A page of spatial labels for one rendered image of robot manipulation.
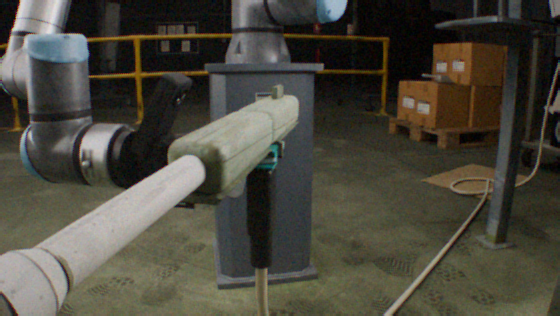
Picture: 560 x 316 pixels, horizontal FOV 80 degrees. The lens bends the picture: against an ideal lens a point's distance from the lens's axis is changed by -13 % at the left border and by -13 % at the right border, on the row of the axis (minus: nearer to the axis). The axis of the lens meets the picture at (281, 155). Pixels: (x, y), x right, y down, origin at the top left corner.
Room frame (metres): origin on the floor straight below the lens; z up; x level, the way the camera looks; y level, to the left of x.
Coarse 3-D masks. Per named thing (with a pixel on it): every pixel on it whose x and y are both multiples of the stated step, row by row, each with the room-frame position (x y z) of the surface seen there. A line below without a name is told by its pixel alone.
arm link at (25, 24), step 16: (32, 0) 0.58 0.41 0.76; (48, 0) 0.59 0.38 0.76; (64, 0) 0.62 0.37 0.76; (32, 16) 0.57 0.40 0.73; (48, 16) 0.59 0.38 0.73; (64, 16) 0.62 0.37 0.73; (16, 32) 0.56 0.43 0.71; (32, 32) 0.57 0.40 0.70; (48, 32) 0.59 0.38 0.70; (16, 48) 0.56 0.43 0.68; (0, 64) 0.58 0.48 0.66; (0, 80) 0.57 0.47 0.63; (16, 96) 0.58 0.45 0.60
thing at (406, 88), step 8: (408, 80) 3.58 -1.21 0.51; (400, 88) 3.53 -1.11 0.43; (408, 88) 3.42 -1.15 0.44; (400, 96) 3.52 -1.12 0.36; (408, 96) 3.41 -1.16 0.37; (400, 104) 3.52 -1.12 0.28; (408, 104) 3.41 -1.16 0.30; (400, 112) 3.51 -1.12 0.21; (408, 112) 3.40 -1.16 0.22; (408, 120) 3.39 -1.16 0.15
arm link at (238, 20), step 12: (240, 0) 1.08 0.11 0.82; (252, 0) 1.05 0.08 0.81; (264, 0) 1.03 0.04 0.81; (240, 12) 1.08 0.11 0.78; (252, 12) 1.07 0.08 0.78; (264, 12) 1.05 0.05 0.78; (240, 24) 1.08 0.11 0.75; (252, 24) 1.07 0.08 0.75; (264, 24) 1.07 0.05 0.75; (276, 24) 1.08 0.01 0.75
